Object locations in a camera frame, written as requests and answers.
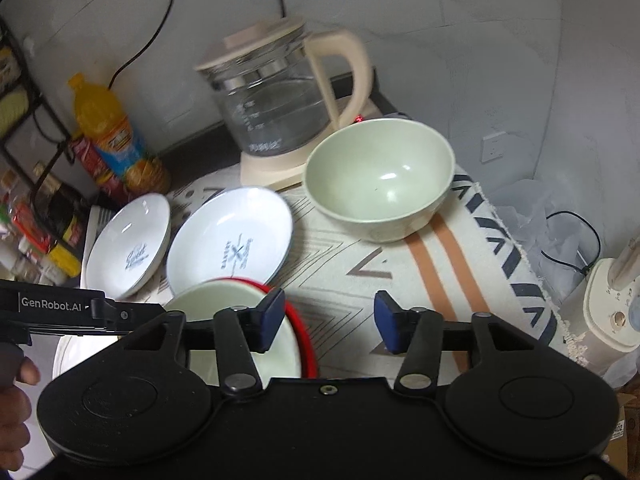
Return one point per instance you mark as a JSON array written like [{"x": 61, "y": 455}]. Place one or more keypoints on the white wall socket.
[{"x": 495, "y": 147}]

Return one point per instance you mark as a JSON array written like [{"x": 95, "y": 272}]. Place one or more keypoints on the white standing appliance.
[{"x": 600, "y": 310}]

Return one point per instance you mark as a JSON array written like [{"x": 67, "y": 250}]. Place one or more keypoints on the red drink can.
[{"x": 97, "y": 170}]

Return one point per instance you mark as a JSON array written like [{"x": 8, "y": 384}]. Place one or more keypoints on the white bowl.
[{"x": 210, "y": 305}]

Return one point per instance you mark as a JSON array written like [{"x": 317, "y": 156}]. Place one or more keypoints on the person's left hand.
[{"x": 15, "y": 425}]

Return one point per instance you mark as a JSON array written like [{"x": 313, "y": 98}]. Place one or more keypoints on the small white printed plate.
[{"x": 132, "y": 245}]

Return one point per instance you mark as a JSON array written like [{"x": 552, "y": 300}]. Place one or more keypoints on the pale green bowl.
[{"x": 385, "y": 175}]

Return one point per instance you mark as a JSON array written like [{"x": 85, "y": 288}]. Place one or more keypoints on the white plate with cross print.
[{"x": 230, "y": 240}]

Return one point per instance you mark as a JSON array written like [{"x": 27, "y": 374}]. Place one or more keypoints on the cardboard box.
[{"x": 625, "y": 425}]

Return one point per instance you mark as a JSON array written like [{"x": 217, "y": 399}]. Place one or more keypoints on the clear plastic bag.
[{"x": 520, "y": 205}]

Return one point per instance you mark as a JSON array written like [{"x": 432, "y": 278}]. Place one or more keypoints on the patterned table mat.
[{"x": 350, "y": 270}]

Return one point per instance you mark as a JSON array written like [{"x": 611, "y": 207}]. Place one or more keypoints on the large plain white plate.
[{"x": 85, "y": 355}]

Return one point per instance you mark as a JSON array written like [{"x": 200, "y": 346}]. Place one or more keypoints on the red-rimmed bowl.
[{"x": 302, "y": 330}]

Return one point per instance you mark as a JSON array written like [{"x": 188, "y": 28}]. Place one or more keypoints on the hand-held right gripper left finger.
[{"x": 270, "y": 320}]

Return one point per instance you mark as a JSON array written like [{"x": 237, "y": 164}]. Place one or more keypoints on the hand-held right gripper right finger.
[{"x": 387, "y": 322}]

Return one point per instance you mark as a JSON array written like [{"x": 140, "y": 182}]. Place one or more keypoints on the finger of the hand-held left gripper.
[{"x": 135, "y": 316}]

